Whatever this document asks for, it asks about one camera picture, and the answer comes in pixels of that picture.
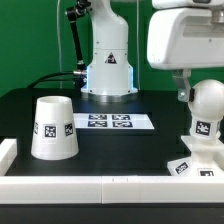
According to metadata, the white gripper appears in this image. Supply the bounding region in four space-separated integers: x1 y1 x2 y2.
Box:
147 0 224 102

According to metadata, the white front fence wall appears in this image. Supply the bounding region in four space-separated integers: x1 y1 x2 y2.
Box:
0 176 224 204

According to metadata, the white left fence block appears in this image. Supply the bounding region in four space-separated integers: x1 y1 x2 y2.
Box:
0 139 17 176

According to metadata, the white lamp bulb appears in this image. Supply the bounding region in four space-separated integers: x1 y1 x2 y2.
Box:
188 79 224 144

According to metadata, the grey thin cable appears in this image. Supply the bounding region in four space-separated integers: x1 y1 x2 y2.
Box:
55 0 64 90

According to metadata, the white marker sheet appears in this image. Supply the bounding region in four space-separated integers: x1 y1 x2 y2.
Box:
73 113 154 130

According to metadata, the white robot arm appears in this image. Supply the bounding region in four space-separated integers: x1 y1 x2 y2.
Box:
82 0 224 102

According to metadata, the black cable hose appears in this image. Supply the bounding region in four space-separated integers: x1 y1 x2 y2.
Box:
26 0 92 89

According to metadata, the white lamp shade cone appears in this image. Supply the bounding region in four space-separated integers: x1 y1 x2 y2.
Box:
31 96 79 160

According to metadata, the white lamp base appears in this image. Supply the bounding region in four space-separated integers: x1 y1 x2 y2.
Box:
167 136 224 177

